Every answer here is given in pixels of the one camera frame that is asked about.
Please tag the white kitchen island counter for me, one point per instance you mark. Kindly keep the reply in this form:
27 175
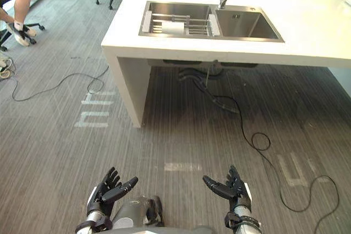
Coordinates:
219 25

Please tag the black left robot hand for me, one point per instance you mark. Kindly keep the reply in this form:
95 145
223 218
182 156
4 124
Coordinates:
108 193

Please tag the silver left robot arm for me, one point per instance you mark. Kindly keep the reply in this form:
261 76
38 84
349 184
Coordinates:
91 221

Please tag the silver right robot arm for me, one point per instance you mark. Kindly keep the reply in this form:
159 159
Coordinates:
244 220

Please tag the metal sink drying rack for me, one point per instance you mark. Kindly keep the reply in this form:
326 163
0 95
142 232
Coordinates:
181 24

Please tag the person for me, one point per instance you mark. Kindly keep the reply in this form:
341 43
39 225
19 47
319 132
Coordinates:
16 6

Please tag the stainless steel double sink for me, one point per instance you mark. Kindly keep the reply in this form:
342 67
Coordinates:
208 21

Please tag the white cup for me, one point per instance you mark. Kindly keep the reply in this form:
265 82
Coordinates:
173 28

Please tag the black swivel chair base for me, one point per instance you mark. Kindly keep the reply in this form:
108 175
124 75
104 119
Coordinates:
19 35

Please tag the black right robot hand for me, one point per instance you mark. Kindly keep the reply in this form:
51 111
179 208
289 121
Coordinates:
231 188

